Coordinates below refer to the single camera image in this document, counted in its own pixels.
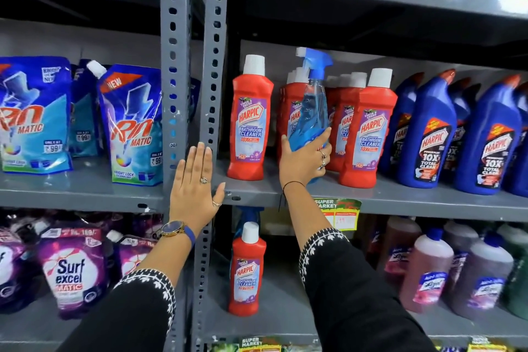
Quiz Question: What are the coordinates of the pink floor cleaner bottle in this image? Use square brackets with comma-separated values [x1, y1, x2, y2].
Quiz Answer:
[399, 227, 455, 315]

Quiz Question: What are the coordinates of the person's left hand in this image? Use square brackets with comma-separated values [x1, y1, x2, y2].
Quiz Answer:
[169, 141, 227, 237]

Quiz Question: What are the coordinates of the grey metal shelving rack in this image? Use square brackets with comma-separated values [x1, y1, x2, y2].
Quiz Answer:
[192, 0, 528, 352]
[0, 0, 193, 352]

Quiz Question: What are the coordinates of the row of red cleaner bottles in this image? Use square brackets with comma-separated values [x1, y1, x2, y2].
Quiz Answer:
[277, 67, 398, 189]

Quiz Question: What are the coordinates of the purple floor cleaner bottle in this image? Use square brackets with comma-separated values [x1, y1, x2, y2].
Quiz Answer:
[449, 231, 515, 322]
[441, 219, 480, 284]

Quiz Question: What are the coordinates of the person's right hand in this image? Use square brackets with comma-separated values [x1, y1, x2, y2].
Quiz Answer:
[279, 128, 332, 190]

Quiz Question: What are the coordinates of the person's right forearm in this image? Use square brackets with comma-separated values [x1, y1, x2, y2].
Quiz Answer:
[282, 182, 438, 352]

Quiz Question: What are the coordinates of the brown floor cleaner bottle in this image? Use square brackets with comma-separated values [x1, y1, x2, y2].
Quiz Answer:
[383, 216, 422, 284]

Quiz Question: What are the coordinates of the purple detergent pouch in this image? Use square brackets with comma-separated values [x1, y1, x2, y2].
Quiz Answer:
[36, 225, 109, 320]
[106, 230, 158, 279]
[131, 213, 164, 241]
[0, 227, 30, 312]

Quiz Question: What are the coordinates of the blue detergent pouch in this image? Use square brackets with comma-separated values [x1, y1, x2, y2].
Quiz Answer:
[97, 64, 164, 187]
[188, 77, 202, 122]
[68, 59, 109, 158]
[0, 56, 74, 175]

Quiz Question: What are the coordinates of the person's left forearm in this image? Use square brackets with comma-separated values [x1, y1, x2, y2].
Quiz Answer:
[58, 222, 197, 352]

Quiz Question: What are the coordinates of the blue glass cleaner spray bottle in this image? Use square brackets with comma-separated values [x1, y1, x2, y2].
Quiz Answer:
[288, 47, 333, 184]

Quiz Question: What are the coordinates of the row of blue toilet cleaners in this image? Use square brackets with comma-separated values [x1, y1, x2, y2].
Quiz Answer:
[378, 69, 528, 199]

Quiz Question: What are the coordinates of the green yellow shelf price tag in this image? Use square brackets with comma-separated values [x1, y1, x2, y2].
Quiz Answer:
[467, 336, 509, 352]
[314, 198, 362, 232]
[238, 337, 283, 352]

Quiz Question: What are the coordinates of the red bathroom cleaner bottle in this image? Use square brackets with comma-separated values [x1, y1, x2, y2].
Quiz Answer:
[228, 221, 267, 317]
[226, 54, 274, 182]

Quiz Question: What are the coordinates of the black thread bracelet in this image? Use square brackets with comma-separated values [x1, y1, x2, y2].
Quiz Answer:
[278, 180, 306, 213]

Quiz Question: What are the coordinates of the gold wristwatch with blue strap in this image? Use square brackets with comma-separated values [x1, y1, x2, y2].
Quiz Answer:
[160, 220, 197, 248]

